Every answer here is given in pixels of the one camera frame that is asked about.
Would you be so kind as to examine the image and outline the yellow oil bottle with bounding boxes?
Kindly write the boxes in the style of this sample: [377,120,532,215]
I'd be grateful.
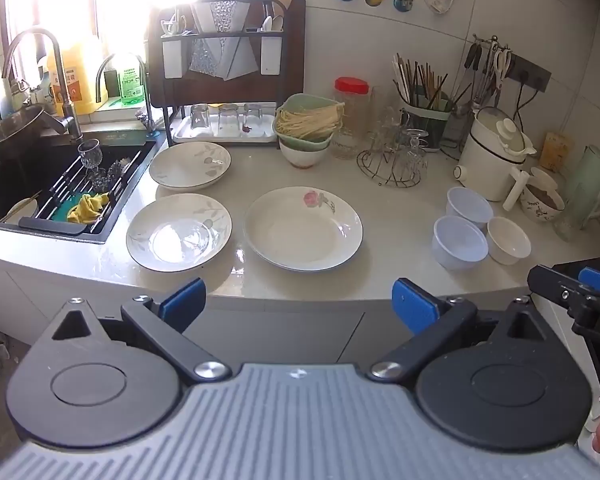
[47,40,108,116]

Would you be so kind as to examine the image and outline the steel pot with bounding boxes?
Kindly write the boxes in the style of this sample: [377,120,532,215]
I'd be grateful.
[0,105,61,161]

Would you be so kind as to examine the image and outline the white tray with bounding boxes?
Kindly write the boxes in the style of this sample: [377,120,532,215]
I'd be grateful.
[172,112,278,145]

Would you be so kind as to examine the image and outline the black dish rack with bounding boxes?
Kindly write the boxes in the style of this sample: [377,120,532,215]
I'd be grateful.
[147,0,306,146]

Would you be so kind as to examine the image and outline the green detergent bottle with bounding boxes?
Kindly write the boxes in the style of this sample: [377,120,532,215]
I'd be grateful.
[117,55,146,106]

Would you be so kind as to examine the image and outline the cream ceramic bowl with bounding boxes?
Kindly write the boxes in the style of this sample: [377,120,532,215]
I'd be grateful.
[486,216,532,266]

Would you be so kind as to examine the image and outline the tall steel kitchen faucet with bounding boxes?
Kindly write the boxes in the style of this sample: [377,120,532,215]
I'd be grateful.
[2,27,83,143]

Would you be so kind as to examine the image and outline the green bowl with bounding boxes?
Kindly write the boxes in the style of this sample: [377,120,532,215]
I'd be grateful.
[273,93,347,152]

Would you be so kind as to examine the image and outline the bundle of chopsticks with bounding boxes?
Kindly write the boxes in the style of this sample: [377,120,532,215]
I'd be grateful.
[392,52,451,111]

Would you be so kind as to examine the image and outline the dry noodles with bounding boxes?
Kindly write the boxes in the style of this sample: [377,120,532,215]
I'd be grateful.
[276,101,346,140]

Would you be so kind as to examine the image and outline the black kitchen sink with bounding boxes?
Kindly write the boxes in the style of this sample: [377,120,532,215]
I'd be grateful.
[0,130,161,246]

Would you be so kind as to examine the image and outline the clear textured glass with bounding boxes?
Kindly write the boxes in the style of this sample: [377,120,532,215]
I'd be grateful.
[554,180,588,241]

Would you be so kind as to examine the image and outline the dark wooden cutting board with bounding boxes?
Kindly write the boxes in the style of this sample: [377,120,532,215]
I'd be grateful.
[147,0,306,108]

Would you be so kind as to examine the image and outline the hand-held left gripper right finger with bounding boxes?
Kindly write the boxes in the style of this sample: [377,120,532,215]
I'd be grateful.
[367,278,548,381]

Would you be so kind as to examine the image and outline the white handled scissors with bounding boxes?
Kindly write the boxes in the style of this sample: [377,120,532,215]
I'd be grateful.
[494,47,513,90]

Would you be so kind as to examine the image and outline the floral bowl with brown food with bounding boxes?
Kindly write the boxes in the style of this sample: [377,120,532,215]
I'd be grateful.
[519,182,566,226]

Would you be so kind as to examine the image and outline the small steel faucet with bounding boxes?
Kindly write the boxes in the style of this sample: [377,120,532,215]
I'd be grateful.
[95,52,156,133]

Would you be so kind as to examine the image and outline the white dish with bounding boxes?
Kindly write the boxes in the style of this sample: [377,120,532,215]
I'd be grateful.
[0,197,38,223]

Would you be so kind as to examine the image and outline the row of hanging utensils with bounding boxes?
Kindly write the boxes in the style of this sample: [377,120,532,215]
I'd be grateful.
[462,35,513,108]

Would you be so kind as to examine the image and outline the white leaf pattern plate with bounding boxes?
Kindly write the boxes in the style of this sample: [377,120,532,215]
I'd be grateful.
[126,193,232,272]
[148,141,232,191]

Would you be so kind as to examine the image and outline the black sink drain rack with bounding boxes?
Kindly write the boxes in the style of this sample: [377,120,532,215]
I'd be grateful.
[19,147,153,235]

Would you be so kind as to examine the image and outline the grey power strip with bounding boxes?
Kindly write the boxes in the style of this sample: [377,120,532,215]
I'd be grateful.
[505,55,552,92]

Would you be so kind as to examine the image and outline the white plastic bowl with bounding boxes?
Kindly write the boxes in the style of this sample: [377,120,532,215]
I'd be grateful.
[432,216,489,271]
[446,186,494,226]

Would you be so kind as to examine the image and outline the steel wool scrubber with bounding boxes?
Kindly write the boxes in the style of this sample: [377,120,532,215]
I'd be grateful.
[107,157,131,181]

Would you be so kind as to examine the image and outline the clear wine glass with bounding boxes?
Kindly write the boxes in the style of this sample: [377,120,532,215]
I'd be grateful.
[77,140,103,171]

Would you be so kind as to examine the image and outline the wire cup rack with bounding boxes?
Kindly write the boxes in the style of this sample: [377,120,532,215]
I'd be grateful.
[356,127,428,187]

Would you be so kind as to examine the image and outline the green chopstick holder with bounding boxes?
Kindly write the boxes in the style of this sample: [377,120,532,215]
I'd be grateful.
[399,92,456,153]

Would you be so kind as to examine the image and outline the green sponge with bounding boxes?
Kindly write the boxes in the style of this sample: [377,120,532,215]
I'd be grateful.
[50,190,86,221]

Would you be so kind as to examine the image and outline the white pink flower plate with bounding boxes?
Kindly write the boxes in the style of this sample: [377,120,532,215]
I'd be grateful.
[243,186,364,272]

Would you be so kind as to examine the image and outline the yellow cloth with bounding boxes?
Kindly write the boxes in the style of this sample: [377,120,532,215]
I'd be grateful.
[67,192,111,223]

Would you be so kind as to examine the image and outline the clear jar red lid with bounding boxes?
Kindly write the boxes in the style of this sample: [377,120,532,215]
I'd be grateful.
[332,77,373,161]

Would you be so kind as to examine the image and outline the white ceramic bowl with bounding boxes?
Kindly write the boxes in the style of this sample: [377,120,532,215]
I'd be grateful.
[279,139,329,169]

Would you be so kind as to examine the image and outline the white utensil holder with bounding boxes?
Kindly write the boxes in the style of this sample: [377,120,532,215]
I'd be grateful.
[162,35,188,79]
[260,32,283,76]

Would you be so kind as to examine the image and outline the grey patterned cloth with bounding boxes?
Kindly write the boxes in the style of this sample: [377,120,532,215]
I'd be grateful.
[187,0,259,81]

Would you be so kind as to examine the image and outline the white electric pot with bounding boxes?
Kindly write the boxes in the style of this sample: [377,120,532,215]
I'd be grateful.
[453,106,537,212]

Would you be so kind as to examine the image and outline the clear drinking glass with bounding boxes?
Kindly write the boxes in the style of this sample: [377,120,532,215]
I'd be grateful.
[217,104,241,134]
[242,103,265,134]
[190,104,212,132]

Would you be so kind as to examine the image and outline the yellow packet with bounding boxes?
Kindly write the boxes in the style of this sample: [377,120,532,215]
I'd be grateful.
[539,131,571,172]

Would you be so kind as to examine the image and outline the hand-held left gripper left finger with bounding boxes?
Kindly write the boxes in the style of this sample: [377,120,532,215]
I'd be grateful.
[50,277,233,381]

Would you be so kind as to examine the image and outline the cluster of clear glass cups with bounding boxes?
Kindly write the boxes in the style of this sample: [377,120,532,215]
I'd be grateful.
[367,105,428,173]

